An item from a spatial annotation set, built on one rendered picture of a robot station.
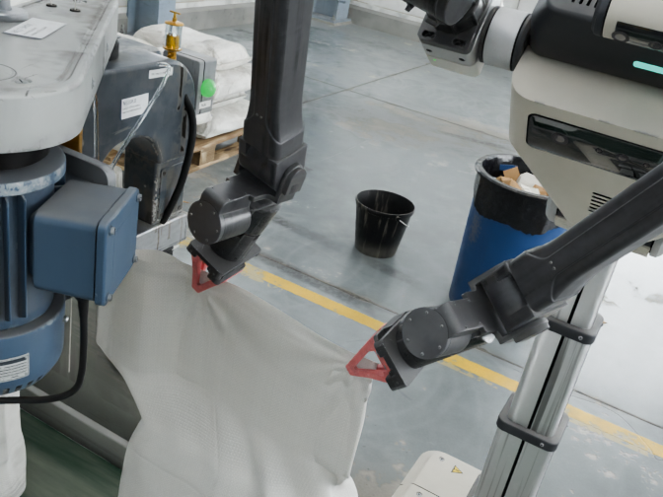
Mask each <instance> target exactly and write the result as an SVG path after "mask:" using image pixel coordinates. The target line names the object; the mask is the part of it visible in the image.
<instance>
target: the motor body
mask: <svg viewBox="0 0 663 497"><path fill-rule="evenodd" d="M65 172H66V156H65V154H64V152H63V150H62V149H61V148H60V147H59V146H57V145H56V146H53V147H50V151H49V153H48V154H47V156H45V157H44V158H43V159H41V160H40V161H38V162H36V163H34V164H32V165H29V166H26V167H21V168H17V169H12V170H3V171H0V395H3V394H8V393H12V392H15V391H20V390H23V389H25V388H27V387H29V386H31V385H33V384H35V383H36V382H38V381H39V380H41V379H42V378H43V377H44V376H45V375H46V374H47V373H48V372H49V371H50V370H51V368H52V367H53V366H54V365H55V364H56V362H57V361H58V359H59V357H60V355H61V352H62V349H63V342H64V323H65V322H68V320H69V317H68V316H66V315H65V295H62V294H58V293H53V292H49V291H44V290H40V289H36V288H35V286H34V283H33V277H32V275H31V274H30V217H31V215H32V214H33V213H34V212H35V211H36V210H37V209H39V208H40V207H41V206H42V204H43V203H44V202H45V201H46V200H47V199H48V198H50V197H51V196H52V195H53V194H54V186H55V185H64V184H65Z"/></svg>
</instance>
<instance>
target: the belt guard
mask: <svg viewBox="0 0 663 497"><path fill-rule="evenodd" d="M46 3H50V0H31V1H28V2H25V3H22V4H19V5H15V6H14V7H19V8H22V9H24V10H26V11H27V12H28V18H29V19H30V18H37V19H43V20H49V21H53V22H59V23H65V24H67V25H65V26H63V27H61V28H60V29H58V30H56V31H55V32H53V33H51V34H50V35H47V36H46V37H44V38H42V39H36V38H30V37H25V36H19V35H8V34H2V33H3V32H5V31H7V30H9V29H11V28H13V27H14V26H16V25H18V24H20V23H22V22H19V23H8V22H0V154H3V153H19V152H29V151H34V150H40V149H45V148H49V147H53V146H56V145H59V144H62V143H65V142H67V141H69V140H71V139H73V138H74V137H76V136H77V135H78V134H79V133H80V132H81V130H82V128H83V126H84V123H85V120H86V118H87V115H88V113H89V110H90V107H91V105H92V102H93V100H94V97H95V94H96V92H97V89H98V88H99V85H100V82H101V80H102V77H103V75H104V72H105V69H106V67H107V64H108V61H109V59H110V56H111V52H112V49H113V47H114V44H115V41H116V39H117V17H118V2H117V0H76V8H77V9H80V10H81V12H71V11H70V8H75V0H51V3H52V4H56V5H57V7H47V6H46Z"/></svg>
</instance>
